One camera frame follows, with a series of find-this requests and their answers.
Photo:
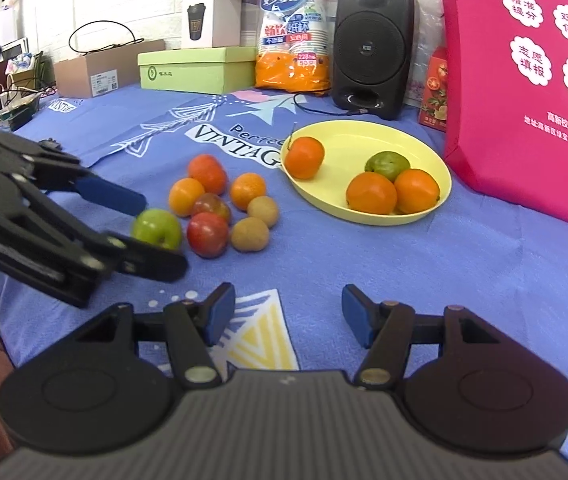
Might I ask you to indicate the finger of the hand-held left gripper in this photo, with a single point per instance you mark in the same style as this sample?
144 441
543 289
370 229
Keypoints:
154 262
111 195

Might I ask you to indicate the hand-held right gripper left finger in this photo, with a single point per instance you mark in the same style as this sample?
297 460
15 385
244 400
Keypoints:
218 312

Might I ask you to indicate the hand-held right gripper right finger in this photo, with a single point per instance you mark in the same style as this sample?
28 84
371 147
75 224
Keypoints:
356 312

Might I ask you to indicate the green apple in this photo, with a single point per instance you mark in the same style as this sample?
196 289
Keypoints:
156 227

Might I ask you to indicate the yellow plate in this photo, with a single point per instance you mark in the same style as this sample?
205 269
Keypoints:
334 195

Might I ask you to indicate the red apple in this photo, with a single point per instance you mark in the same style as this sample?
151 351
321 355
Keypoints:
207 235

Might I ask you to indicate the blue printed tablecloth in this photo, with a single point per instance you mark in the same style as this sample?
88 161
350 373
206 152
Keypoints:
413 270

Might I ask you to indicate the yellow-orange orange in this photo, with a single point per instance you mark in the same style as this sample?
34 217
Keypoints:
185 197

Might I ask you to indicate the small red-green apple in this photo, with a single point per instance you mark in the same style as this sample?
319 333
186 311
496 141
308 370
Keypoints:
212 206

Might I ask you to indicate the brown kiwi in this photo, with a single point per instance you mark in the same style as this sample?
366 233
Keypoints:
263 211
249 234

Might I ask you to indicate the green circuit board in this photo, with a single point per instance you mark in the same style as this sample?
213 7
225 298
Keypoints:
11 110

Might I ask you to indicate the red-orange persimmon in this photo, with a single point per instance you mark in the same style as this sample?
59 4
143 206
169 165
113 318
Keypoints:
208 174

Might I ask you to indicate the small orange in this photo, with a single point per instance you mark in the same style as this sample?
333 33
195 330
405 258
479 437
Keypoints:
248 190

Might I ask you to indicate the large orange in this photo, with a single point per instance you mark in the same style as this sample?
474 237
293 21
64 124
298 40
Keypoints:
371 193
416 191

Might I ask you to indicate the brown cardboard box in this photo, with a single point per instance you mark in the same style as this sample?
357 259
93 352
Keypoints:
99 72

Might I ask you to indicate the white device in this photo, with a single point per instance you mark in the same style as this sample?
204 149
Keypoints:
15 49

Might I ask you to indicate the light green shoe box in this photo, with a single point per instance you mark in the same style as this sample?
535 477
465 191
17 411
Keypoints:
196 72

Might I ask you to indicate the green citrus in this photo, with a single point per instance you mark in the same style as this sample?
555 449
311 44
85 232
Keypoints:
386 164

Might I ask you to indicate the orange with stem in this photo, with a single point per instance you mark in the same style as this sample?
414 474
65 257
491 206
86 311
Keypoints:
304 158

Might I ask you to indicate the white cup box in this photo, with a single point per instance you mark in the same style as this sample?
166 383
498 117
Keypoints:
211 15

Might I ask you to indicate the red juice carton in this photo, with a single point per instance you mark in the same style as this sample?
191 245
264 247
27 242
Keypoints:
433 90

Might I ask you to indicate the orange paper cup pack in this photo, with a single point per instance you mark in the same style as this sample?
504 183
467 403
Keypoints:
291 35

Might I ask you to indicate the black speaker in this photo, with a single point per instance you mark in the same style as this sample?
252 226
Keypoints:
372 45

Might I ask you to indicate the pink tote bag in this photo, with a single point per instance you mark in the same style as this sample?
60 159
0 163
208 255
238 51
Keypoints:
523 85

